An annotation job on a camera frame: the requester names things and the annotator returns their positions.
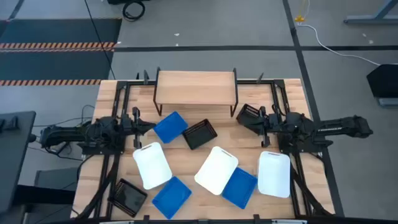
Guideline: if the grey metal table leg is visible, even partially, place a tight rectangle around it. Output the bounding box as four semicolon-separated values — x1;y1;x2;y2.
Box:
343;0;398;25

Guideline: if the wooden shelf with black legs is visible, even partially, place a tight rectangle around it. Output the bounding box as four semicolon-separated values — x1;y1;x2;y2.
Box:
152;67;239;118

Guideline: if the white floor cable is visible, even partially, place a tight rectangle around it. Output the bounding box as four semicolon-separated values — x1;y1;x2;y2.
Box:
296;24;398;67

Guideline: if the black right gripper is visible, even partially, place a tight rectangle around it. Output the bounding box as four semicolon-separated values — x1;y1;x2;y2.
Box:
243;106;279;149

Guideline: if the black hazard-striped floor mat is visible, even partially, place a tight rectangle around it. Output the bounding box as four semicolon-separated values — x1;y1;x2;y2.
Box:
0;17;123;87

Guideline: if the yellow hanging cable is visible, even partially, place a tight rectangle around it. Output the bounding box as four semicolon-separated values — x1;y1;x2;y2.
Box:
294;0;311;24

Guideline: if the coiled black cable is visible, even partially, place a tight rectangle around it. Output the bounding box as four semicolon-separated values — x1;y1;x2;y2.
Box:
122;1;146;22

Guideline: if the blue plastic basket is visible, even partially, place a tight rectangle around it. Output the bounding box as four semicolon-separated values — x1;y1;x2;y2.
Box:
221;167;259;210
153;111;189;144
151;176;193;220

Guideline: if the black side desk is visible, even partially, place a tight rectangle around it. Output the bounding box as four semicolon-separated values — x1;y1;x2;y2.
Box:
0;111;37;215

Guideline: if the black plastic basket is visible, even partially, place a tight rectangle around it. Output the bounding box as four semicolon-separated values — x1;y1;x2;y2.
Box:
182;118;218;151
235;103;261;126
108;178;149;218

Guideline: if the thin black hanging cable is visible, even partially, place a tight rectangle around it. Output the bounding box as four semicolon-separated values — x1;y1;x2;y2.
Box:
83;0;117;80

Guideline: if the black metal table frame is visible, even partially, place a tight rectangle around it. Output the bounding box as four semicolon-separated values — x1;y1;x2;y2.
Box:
74;79;336;220

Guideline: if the dark grey floor stand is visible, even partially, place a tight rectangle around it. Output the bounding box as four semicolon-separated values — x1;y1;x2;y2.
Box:
18;167;80;224

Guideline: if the white plastic basket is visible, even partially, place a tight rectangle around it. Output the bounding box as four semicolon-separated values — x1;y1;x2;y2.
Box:
257;151;292;199
194;146;239;196
132;142;174;190

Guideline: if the black equipment box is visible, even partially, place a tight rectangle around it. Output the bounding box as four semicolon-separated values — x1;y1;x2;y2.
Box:
107;0;152;6

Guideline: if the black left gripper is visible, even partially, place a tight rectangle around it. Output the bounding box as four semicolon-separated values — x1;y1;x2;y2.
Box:
121;106;157;150

